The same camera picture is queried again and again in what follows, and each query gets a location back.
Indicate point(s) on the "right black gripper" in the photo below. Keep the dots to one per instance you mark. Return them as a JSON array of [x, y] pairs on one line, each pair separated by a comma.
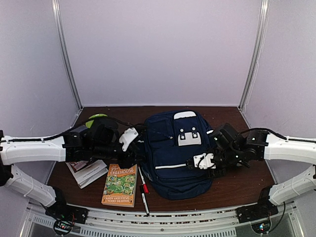
[[217, 175]]

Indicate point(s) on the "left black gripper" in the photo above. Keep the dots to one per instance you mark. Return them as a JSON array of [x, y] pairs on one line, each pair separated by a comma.
[[127, 161]]

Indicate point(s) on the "navy blue backpack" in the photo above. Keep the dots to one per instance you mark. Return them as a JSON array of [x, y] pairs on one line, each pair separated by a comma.
[[171, 138]]

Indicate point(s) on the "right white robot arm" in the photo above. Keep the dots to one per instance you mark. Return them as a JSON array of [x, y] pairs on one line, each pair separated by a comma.
[[264, 144]]

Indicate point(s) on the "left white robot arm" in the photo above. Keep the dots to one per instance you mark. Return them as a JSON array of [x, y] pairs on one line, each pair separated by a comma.
[[71, 145]]

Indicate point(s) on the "green plate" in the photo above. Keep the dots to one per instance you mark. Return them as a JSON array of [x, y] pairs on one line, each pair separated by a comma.
[[91, 119]]

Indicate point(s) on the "white coffee cover book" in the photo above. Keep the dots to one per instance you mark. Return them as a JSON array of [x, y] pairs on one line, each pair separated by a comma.
[[86, 172]]

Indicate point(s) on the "orange Treehouse book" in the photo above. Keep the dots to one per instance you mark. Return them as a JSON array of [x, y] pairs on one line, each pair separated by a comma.
[[120, 186]]

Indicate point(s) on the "red capped marker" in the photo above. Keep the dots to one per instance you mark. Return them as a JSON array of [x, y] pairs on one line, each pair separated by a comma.
[[144, 185]]

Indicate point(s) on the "black capped marker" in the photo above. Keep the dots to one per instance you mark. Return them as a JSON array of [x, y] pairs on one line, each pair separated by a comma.
[[144, 200]]

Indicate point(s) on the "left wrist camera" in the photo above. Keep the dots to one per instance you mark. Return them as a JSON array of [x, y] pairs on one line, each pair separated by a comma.
[[127, 138]]

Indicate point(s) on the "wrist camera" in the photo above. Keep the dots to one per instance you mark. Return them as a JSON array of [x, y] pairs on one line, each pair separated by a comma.
[[127, 138], [203, 161]]

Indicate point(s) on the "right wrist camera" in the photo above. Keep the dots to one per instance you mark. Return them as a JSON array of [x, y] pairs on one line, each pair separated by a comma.
[[203, 161]]

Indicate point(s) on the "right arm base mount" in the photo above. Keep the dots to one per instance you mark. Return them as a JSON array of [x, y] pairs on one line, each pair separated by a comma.
[[259, 216]]

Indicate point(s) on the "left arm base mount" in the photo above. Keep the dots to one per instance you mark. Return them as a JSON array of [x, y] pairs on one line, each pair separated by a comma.
[[66, 218]]

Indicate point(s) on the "aluminium front rail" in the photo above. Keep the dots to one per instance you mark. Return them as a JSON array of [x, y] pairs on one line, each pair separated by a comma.
[[220, 222]]

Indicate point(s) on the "left aluminium frame post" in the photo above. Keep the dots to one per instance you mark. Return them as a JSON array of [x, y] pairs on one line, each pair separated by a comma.
[[64, 51]]

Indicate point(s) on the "aluminium frame post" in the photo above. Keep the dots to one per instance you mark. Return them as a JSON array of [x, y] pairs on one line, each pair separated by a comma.
[[254, 63], [64, 51]]

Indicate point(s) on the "right aluminium frame post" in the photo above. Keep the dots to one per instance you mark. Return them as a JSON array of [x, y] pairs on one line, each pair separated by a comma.
[[254, 63]]

